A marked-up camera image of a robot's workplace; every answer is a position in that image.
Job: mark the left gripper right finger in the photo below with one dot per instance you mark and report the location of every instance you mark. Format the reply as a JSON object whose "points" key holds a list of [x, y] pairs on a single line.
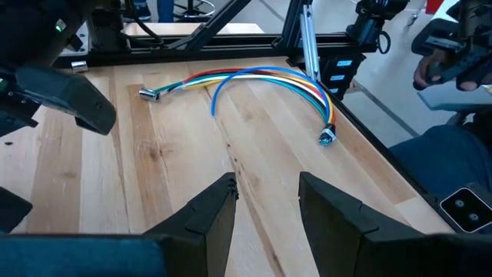
{"points": [[384, 257]]}

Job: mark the red container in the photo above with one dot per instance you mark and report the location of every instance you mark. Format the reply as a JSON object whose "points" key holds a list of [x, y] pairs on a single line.
{"points": [[434, 5]]}

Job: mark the black handheld controller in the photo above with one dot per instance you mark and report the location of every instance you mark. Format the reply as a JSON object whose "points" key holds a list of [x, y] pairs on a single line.
{"points": [[453, 42]]}

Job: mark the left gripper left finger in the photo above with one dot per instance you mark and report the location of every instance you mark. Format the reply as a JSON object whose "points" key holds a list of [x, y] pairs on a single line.
{"points": [[96, 257]]}

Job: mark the grey chair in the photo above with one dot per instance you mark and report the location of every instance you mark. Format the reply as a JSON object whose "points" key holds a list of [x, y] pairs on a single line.
{"points": [[442, 102]]}

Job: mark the person's hand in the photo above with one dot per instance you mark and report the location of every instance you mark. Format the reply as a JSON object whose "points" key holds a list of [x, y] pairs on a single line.
{"points": [[424, 71], [469, 84]]}

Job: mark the black box blue labels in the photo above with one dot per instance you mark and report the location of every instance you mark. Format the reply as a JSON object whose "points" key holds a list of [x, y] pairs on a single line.
{"points": [[342, 77]]}

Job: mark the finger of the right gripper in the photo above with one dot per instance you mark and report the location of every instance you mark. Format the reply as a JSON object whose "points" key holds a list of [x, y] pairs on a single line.
{"points": [[11, 209], [69, 96]]}

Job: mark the black clamp mount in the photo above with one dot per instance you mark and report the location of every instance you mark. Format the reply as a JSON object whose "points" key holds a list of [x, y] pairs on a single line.
{"points": [[373, 19]]}

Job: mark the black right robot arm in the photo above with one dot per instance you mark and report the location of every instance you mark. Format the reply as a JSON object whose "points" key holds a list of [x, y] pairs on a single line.
{"points": [[30, 27]]}

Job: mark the dark smartphone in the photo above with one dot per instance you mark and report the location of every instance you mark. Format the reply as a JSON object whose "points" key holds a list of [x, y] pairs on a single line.
{"points": [[467, 209]]}

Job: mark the silver aluminium bar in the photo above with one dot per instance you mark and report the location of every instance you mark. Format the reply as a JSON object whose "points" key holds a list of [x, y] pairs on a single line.
{"points": [[310, 46]]}

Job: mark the black aluminium frame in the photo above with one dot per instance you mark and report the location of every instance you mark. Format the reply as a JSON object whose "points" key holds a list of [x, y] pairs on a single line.
{"points": [[230, 42]]}

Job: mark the person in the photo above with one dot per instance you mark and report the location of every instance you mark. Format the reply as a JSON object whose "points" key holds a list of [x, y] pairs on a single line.
{"points": [[442, 161], [165, 9]]}

